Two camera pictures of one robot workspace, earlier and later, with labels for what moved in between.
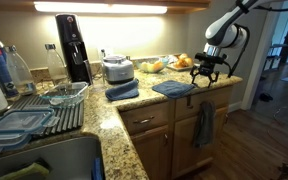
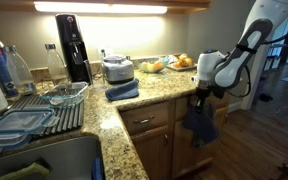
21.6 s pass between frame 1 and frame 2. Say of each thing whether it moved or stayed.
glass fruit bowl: stayed
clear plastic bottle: stayed
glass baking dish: stayed
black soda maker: stayed
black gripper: moved
